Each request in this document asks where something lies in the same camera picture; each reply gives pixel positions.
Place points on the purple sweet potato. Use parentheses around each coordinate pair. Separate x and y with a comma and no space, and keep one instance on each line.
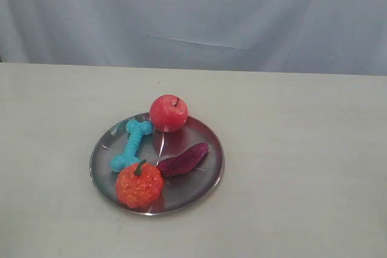
(185,162)

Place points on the turquoise toy bone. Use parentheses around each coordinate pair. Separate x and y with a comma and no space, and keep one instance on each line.
(136,130)

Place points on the red apple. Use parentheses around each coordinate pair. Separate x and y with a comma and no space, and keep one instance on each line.
(168,113)

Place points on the light blue backdrop cloth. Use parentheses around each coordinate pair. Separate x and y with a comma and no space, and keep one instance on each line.
(300,36)

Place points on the round stainless steel plate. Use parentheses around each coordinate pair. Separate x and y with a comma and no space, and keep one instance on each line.
(178,192)

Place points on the orange toy pumpkin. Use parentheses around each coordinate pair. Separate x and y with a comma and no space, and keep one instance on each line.
(139,185)

